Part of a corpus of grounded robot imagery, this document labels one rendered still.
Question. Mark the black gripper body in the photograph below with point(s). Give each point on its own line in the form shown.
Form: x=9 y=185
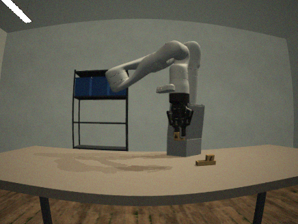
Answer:
x=179 y=100

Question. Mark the tan calendar cube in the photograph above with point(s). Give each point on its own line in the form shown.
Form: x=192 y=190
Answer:
x=177 y=137
x=210 y=157

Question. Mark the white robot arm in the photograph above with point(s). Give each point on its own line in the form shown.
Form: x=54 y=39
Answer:
x=185 y=57

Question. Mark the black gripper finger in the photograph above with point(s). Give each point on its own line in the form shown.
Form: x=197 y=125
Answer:
x=185 y=123
x=171 y=117

